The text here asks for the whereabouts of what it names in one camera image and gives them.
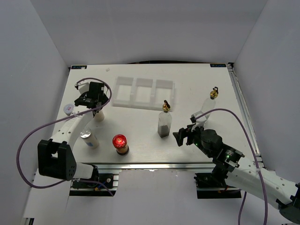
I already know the clear glass oil bottle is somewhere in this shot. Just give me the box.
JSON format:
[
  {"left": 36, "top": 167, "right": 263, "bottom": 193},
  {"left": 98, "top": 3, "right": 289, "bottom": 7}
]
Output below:
[{"left": 201, "top": 87, "right": 218, "bottom": 113}]

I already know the red-cap brown sauce bottle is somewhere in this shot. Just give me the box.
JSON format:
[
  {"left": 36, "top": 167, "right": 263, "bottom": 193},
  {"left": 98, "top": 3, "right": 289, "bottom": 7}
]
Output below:
[{"left": 112, "top": 134, "right": 129, "bottom": 156}]

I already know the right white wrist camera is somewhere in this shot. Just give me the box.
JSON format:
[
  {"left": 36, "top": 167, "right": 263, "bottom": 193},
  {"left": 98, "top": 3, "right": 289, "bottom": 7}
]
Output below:
[{"left": 190, "top": 111, "right": 207, "bottom": 130}]

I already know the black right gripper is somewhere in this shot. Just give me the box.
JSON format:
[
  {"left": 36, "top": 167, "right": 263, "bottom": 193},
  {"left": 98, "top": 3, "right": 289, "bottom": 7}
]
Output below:
[{"left": 172, "top": 122, "right": 213, "bottom": 158}]

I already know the left blue corner sticker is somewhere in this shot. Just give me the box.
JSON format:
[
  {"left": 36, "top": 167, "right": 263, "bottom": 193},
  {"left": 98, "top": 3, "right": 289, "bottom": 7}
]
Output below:
[{"left": 71, "top": 65, "right": 87, "bottom": 70}]

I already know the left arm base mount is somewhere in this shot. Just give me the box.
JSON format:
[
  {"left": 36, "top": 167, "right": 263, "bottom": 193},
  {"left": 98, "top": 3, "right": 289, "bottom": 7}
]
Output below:
[{"left": 69, "top": 173, "right": 119, "bottom": 197}]

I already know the white-lid dark spice jar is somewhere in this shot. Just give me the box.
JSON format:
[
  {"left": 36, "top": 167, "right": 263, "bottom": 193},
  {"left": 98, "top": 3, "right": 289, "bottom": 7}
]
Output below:
[{"left": 63, "top": 104, "right": 75, "bottom": 116}]

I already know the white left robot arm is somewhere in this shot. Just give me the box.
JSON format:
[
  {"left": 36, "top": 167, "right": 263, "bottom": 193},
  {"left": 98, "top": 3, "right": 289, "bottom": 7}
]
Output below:
[{"left": 37, "top": 80, "right": 111, "bottom": 187}]

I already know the white three-compartment plastic tray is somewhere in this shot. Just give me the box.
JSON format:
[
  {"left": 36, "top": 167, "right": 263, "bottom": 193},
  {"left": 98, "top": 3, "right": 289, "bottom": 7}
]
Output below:
[{"left": 111, "top": 76, "right": 175, "bottom": 111}]

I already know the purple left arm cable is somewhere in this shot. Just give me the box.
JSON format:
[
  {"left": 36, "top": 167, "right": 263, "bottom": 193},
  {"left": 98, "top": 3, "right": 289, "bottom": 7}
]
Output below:
[{"left": 17, "top": 77, "right": 113, "bottom": 189}]

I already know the white blue-label silver-lid shaker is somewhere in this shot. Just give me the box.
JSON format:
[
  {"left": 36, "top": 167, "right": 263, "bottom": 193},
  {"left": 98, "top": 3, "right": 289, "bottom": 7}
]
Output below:
[{"left": 80, "top": 128, "right": 99, "bottom": 149}]

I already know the right blue corner sticker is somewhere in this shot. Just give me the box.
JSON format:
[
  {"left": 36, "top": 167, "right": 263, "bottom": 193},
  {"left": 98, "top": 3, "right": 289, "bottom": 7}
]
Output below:
[{"left": 210, "top": 63, "right": 227, "bottom": 68}]

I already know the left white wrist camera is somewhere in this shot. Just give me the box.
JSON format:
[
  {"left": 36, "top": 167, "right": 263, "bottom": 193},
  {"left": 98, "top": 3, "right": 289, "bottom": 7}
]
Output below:
[{"left": 75, "top": 81, "right": 90, "bottom": 94}]

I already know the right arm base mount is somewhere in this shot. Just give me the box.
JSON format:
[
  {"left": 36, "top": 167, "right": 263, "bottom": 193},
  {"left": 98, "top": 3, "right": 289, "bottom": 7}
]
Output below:
[{"left": 194, "top": 173, "right": 241, "bottom": 199}]

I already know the beige powder silver-lid jar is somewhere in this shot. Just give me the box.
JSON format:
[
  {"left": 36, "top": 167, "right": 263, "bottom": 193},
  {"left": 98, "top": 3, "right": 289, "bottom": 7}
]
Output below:
[{"left": 93, "top": 110, "right": 105, "bottom": 122}]

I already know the glass bottle with dark sauce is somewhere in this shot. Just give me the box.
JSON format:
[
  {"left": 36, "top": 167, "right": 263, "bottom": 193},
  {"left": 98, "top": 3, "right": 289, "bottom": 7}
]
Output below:
[{"left": 157, "top": 100, "right": 172, "bottom": 138}]

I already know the blue corner sticker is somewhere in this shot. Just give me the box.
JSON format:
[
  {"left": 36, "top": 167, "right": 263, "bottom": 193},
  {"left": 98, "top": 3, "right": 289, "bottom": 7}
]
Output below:
[
  {"left": 71, "top": 65, "right": 87, "bottom": 70},
  {"left": 210, "top": 63, "right": 227, "bottom": 68}
]

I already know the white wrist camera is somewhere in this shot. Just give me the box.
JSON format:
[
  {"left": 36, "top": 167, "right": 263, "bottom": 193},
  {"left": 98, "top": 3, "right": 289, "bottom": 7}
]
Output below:
[
  {"left": 190, "top": 111, "right": 207, "bottom": 130},
  {"left": 75, "top": 81, "right": 90, "bottom": 94}
]

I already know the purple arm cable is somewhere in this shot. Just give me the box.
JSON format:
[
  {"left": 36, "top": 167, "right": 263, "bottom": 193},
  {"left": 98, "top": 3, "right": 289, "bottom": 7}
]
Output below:
[
  {"left": 193, "top": 108, "right": 269, "bottom": 225},
  {"left": 17, "top": 77, "right": 113, "bottom": 189}
]

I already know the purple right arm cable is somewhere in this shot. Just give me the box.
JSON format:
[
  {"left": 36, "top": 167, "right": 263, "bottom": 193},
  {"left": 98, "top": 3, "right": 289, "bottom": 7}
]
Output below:
[{"left": 193, "top": 108, "right": 269, "bottom": 225}]

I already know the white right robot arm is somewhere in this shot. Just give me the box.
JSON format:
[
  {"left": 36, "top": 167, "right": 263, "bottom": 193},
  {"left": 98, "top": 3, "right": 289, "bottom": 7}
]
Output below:
[{"left": 173, "top": 125, "right": 300, "bottom": 224}]

